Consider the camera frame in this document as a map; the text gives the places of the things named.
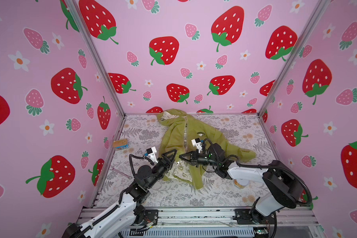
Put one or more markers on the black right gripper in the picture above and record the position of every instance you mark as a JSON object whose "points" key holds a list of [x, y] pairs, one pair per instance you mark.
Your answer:
{"points": [[194, 155]]}

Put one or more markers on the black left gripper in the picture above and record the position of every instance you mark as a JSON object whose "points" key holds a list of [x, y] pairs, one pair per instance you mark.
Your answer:
{"points": [[162, 166]]}

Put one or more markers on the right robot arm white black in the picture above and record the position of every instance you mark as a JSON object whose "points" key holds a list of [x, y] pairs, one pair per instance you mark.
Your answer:
{"points": [[286, 189]]}

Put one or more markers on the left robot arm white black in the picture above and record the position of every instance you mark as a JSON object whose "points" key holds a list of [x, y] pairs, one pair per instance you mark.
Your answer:
{"points": [[128, 209]]}

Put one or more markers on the small orange blue box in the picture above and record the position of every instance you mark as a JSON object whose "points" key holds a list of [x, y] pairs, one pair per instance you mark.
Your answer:
{"points": [[120, 144]]}

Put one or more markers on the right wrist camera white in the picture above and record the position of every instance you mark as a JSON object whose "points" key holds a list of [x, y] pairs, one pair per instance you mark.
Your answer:
{"points": [[197, 143]]}

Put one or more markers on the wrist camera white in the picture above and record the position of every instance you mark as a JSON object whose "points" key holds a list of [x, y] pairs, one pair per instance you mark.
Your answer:
{"points": [[151, 155], [197, 143]]}

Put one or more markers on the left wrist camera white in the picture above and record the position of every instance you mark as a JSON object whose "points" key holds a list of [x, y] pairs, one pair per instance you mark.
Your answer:
{"points": [[151, 155]]}

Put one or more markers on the aluminium front rail frame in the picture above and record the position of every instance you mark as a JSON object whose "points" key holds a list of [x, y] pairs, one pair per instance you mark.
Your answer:
{"points": [[217, 222]]}

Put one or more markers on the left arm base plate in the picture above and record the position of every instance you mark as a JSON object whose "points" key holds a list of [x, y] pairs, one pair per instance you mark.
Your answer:
{"points": [[147, 217]]}

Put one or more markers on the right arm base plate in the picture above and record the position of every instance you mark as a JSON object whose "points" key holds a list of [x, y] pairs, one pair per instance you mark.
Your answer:
{"points": [[246, 217]]}

